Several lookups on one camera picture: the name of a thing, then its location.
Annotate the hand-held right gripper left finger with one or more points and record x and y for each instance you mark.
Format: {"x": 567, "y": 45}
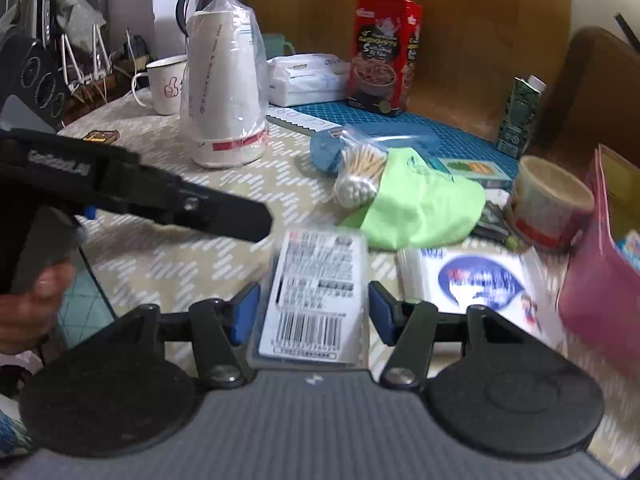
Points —
{"x": 245, "y": 312}

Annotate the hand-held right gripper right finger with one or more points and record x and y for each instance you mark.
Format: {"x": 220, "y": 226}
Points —
{"x": 382, "y": 317}

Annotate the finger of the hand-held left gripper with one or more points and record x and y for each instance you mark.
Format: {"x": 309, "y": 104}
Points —
{"x": 220, "y": 210}

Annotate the white barcoded package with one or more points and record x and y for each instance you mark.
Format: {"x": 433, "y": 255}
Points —
{"x": 315, "y": 290}

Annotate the bagged stack of paper cups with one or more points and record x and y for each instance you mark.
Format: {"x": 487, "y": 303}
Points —
{"x": 225, "y": 90}

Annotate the person's left hand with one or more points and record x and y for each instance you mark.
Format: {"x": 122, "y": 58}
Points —
{"x": 30, "y": 310}

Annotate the small dark packet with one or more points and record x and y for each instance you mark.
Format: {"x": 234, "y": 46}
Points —
{"x": 101, "y": 136}

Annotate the beige patterned tablecloth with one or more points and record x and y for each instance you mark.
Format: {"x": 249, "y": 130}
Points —
{"x": 175, "y": 260}

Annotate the white tissue pack blue print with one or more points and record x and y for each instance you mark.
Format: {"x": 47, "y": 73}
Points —
{"x": 465, "y": 280}

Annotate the white router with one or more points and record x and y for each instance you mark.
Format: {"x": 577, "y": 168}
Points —
{"x": 87, "y": 81}

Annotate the black panel with round holes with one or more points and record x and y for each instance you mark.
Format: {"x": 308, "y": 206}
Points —
{"x": 35, "y": 75}

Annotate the light green cloth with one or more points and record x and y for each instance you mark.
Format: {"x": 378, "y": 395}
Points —
{"x": 425, "y": 205}

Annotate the white mug with red print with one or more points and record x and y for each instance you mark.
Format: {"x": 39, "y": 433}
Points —
{"x": 167, "y": 85}

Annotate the bag of cotton swabs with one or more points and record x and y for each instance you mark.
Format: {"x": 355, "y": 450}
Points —
{"x": 357, "y": 175}

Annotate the black green correction tape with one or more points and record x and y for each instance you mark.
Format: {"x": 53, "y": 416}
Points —
{"x": 492, "y": 222}

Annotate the white wet wipes pack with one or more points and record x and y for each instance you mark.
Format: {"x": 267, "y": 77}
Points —
{"x": 305, "y": 77}

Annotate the grey bag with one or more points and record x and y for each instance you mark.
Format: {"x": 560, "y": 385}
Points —
{"x": 65, "y": 5}

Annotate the teal cup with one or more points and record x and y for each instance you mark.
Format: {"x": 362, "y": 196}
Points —
{"x": 277, "y": 47}

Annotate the small green box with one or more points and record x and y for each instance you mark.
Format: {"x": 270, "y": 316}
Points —
{"x": 475, "y": 169}

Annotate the blue pencil case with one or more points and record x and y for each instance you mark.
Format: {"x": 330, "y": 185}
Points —
{"x": 400, "y": 137}

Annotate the blue patterned mat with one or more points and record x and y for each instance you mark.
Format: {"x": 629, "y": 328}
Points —
{"x": 450, "y": 127}

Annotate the round printed paper tub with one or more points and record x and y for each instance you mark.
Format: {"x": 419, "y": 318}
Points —
{"x": 550, "y": 200}

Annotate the pink box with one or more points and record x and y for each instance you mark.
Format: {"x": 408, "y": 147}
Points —
{"x": 595, "y": 285}

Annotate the red snack box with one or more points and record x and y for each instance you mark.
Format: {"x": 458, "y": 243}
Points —
{"x": 380, "y": 55}

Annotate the green drink carton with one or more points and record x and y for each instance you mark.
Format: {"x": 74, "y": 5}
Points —
{"x": 517, "y": 120}

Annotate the wooden board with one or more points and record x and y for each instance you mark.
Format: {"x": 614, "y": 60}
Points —
{"x": 475, "y": 35}

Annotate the brown chair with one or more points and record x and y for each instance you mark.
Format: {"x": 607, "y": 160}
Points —
{"x": 600, "y": 90}

